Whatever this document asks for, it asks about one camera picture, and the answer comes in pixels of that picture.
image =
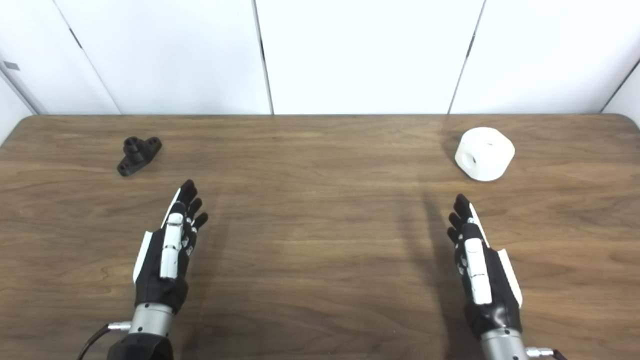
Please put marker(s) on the round white plastic piece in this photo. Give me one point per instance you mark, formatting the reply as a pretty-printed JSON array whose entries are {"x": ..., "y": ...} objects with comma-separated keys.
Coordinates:
[{"x": 492, "y": 155}]

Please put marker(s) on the small grey wall label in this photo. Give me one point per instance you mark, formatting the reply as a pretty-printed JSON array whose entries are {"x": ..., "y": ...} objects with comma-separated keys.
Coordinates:
[{"x": 11, "y": 65}]

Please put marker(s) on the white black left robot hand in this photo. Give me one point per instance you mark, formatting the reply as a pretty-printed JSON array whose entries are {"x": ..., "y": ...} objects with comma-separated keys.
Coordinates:
[{"x": 150, "y": 285}]

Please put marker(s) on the black flanged holder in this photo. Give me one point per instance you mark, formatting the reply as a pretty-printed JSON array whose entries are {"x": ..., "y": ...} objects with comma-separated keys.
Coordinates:
[{"x": 136, "y": 152}]

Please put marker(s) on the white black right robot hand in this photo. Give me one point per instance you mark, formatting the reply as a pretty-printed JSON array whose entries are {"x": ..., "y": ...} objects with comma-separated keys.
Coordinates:
[{"x": 495, "y": 305}]

